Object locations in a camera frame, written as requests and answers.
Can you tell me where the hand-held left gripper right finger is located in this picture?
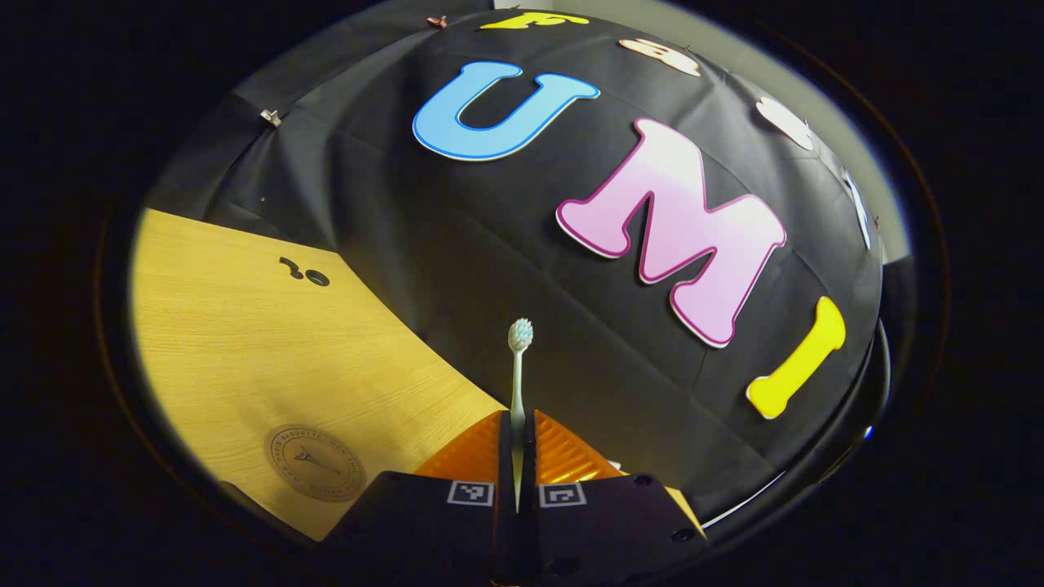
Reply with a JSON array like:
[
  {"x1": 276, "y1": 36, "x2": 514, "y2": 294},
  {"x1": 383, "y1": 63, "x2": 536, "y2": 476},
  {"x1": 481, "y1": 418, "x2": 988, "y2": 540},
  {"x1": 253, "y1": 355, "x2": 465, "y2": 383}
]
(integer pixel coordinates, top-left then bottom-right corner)
[{"x1": 522, "y1": 410, "x2": 709, "y2": 584}]

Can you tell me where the black backdrop cloth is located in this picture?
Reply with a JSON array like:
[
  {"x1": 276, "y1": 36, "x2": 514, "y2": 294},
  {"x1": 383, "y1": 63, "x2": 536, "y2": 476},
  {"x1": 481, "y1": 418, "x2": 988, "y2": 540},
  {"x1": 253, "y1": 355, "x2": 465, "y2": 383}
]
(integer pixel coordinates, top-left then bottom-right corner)
[{"x1": 143, "y1": 0, "x2": 890, "y2": 523}]

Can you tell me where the wooden desktop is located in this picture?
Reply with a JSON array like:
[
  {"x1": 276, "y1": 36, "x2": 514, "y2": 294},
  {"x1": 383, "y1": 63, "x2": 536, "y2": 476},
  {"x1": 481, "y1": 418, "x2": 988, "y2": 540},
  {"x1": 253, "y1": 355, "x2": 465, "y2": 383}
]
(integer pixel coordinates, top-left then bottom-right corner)
[{"x1": 129, "y1": 208, "x2": 706, "y2": 543}]

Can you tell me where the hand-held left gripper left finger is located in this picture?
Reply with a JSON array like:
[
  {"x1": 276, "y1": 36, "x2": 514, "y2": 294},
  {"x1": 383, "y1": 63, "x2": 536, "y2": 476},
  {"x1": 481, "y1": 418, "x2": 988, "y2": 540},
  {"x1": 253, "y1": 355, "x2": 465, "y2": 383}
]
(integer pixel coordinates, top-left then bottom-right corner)
[{"x1": 322, "y1": 410, "x2": 513, "y2": 587}]

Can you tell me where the pale green toothbrush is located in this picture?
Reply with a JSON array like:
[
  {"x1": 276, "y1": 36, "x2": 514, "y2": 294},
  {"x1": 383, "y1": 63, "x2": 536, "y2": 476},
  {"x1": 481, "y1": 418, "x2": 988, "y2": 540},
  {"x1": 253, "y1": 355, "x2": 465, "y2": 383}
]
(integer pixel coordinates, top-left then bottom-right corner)
[{"x1": 507, "y1": 318, "x2": 535, "y2": 513}]

